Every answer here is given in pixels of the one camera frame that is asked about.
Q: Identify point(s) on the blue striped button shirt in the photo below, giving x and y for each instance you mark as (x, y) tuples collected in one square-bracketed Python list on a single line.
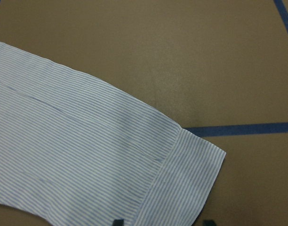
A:
[(77, 151)]

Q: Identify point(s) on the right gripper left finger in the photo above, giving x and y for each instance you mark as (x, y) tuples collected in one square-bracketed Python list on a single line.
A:
[(118, 222)]

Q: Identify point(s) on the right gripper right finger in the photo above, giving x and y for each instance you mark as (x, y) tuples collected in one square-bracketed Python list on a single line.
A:
[(208, 222)]

